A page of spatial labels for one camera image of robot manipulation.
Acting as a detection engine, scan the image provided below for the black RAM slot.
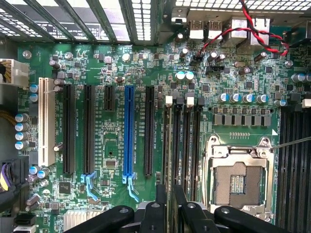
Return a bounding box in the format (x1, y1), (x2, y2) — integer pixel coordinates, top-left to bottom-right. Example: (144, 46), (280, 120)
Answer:
(173, 97), (183, 192)
(289, 106), (301, 233)
(162, 95), (173, 189)
(193, 97), (204, 203)
(300, 98), (311, 233)
(278, 106), (290, 233)
(183, 95), (194, 200)

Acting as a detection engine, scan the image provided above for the silver CPU socket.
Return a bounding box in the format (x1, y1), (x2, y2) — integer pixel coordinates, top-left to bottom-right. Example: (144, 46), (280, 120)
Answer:
(202, 135), (276, 225)

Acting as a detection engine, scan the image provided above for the silver finned heatsink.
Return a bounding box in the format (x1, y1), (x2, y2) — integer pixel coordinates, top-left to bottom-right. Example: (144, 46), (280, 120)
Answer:
(63, 209), (105, 233)

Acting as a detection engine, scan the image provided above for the long black expansion slot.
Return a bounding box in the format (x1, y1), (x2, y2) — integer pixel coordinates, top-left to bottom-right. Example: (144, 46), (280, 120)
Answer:
(144, 85), (156, 177)
(62, 83), (76, 174)
(80, 83), (102, 205)

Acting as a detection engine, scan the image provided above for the green motherboard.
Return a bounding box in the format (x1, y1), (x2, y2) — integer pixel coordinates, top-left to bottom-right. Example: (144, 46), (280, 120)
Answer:
(17, 24), (311, 233)

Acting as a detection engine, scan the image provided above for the blue expansion slot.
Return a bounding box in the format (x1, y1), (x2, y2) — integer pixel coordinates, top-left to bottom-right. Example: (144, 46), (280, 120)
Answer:
(122, 84), (139, 202)

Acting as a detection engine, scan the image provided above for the thin metal locking lever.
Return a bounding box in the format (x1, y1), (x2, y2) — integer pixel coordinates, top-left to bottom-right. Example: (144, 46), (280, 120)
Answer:
(269, 136), (311, 151)

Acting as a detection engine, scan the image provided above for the short black expansion slot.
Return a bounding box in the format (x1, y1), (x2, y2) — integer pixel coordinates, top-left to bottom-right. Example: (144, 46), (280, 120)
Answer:
(104, 84), (116, 112)

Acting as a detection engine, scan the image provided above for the white expansion slot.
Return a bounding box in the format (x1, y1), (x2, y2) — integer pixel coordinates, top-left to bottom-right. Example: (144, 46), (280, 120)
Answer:
(37, 77), (56, 167)

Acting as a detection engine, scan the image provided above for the black power connector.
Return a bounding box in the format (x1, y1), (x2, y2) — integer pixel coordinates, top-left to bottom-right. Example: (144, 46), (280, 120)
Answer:
(0, 158), (30, 213)

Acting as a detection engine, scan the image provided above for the silver USB port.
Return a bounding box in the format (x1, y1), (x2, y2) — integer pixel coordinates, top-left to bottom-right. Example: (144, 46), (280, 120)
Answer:
(207, 20), (223, 41)
(188, 20), (205, 41)

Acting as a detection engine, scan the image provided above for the silver port block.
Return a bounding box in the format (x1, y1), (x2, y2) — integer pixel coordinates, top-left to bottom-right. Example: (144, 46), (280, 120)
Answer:
(222, 16), (250, 49)

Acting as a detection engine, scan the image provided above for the open grey PC case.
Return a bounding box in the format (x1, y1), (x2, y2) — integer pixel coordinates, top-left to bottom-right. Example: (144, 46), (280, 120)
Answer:
(0, 0), (311, 233)

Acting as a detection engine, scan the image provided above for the silver network port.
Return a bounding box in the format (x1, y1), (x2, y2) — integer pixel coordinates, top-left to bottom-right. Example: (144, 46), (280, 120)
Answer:
(244, 16), (272, 49)

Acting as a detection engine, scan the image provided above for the white power connector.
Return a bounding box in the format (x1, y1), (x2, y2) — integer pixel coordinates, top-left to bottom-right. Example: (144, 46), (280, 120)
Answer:
(0, 57), (30, 91)

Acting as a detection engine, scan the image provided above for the red black twisted wire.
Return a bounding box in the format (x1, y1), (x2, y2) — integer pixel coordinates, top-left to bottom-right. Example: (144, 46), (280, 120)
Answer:
(193, 0), (290, 62)

